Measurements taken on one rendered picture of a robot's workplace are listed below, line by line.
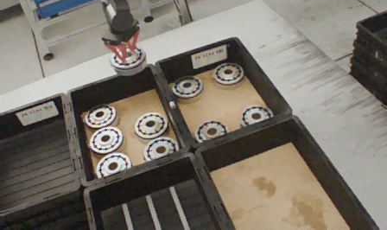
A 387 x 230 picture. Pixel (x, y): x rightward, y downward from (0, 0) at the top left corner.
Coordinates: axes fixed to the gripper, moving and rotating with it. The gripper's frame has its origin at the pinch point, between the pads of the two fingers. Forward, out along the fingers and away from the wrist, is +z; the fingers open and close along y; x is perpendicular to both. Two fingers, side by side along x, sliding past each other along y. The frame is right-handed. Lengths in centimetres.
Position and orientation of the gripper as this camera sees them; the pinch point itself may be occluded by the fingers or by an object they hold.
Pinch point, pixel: (127, 53)
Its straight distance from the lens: 120.4
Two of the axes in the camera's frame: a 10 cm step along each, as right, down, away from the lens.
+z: 1.2, 6.8, 7.2
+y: 4.4, -6.9, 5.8
